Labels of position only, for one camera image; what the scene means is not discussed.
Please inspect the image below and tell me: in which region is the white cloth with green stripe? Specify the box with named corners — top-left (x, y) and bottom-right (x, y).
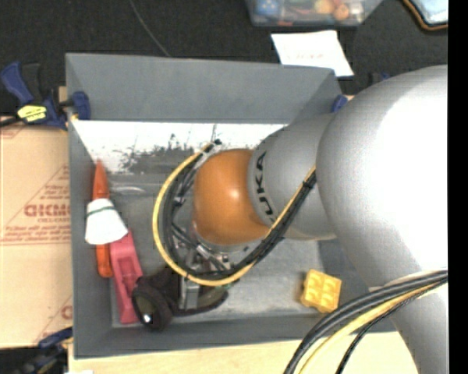
top-left (83, 198), bottom-right (129, 245)

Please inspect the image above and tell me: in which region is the orange toy carrot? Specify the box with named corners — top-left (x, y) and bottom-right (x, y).
top-left (94, 161), bottom-right (115, 279)

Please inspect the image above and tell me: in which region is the brown cardboard board red print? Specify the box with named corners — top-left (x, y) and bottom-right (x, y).
top-left (0, 115), bottom-right (75, 351)

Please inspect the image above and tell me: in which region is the yellow toy brick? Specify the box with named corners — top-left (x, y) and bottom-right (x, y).
top-left (299, 269), bottom-right (343, 313)

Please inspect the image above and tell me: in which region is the pink flat plastic piece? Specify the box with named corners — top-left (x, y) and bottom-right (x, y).
top-left (108, 230), bottom-right (144, 325)

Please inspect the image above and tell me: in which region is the grey metal bin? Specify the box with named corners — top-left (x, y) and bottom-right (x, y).
top-left (65, 52), bottom-right (379, 358)

